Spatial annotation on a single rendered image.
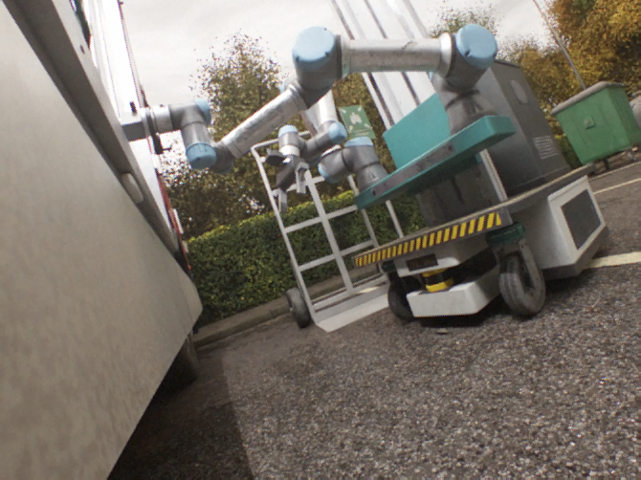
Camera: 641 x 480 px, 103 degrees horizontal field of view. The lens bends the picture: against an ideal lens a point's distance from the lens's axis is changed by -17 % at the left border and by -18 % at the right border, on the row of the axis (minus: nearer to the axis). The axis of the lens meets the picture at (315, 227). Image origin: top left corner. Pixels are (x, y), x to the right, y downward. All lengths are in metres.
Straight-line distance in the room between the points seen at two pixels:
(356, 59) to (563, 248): 0.78
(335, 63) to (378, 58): 0.11
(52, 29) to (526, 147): 1.25
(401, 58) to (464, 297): 0.68
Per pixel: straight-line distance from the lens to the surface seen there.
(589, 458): 0.54
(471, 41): 0.92
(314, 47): 0.85
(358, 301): 1.99
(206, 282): 3.52
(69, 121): 0.25
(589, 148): 6.75
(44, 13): 0.31
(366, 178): 1.28
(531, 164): 1.28
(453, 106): 1.01
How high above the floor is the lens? 0.35
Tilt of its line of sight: 6 degrees up
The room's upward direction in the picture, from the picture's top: 20 degrees counter-clockwise
